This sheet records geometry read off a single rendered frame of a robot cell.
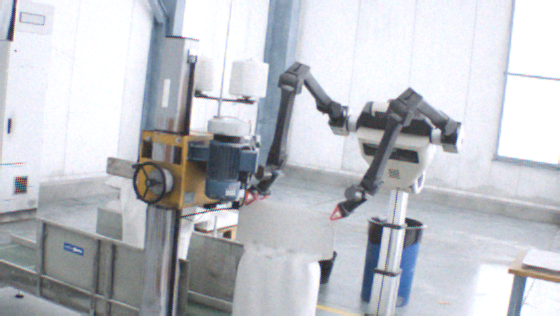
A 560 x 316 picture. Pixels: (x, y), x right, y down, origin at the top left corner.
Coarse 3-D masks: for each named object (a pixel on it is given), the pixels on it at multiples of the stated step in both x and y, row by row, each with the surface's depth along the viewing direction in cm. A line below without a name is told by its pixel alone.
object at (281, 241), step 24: (240, 216) 330; (264, 216) 323; (288, 216) 316; (312, 216) 314; (336, 216) 310; (240, 240) 331; (264, 240) 323; (288, 240) 317; (312, 240) 315; (240, 264) 327; (264, 264) 319; (288, 264) 314; (312, 264) 317; (240, 288) 326; (264, 288) 319; (288, 288) 313; (312, 288) 313; (240, 312) 326; (264, 312) 319; (288, 312) 314; (312, 312) 316
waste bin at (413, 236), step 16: (368, 224) 536; (416, 224) 546; (368, 240) 533; (416, 240) 519; (368, 256) 531; (416, 256) 527; (368, 272) 530; (368, 288) 529; (400, 288) 522; (400, 304) 525
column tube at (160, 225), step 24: (168, 48) 295; (192, 48) 297; (168, 72) 295; (192, 96) 303; (168, 120) 296; (168, 216) 300; (168, 240) 302; (144, 264) 306; (168, 264) 305; (144, 288) 307; (168, 288) 307; (144, 312) 308
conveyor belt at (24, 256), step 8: (0, 248) 421; (8, 248) 424; (16, 248) 427; (24, 248) 429; (0, 256) 404; (8, 256) 407; (16, 256) 409; (24, 256) 412; (32, 256) 414; (16, 264) 393; (24, 264) 395; (32, 264) 398; (192, 304) 368; (200, 304) 370; (192, 312) 355; (200, 312) 356; (208, 312) 358; (216, 312) 360; (224, 312) 361
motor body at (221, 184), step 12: (216, 144) 292; (228, 144) 291; (240, 144) 294; (216, 156) 293; (228, 156) 292; (216, 168) 293; (228, 168) 293; (216, 180) 294; (228, 180) 294; (204, 192) 298; (216, 192) 293; (228, 192) 293
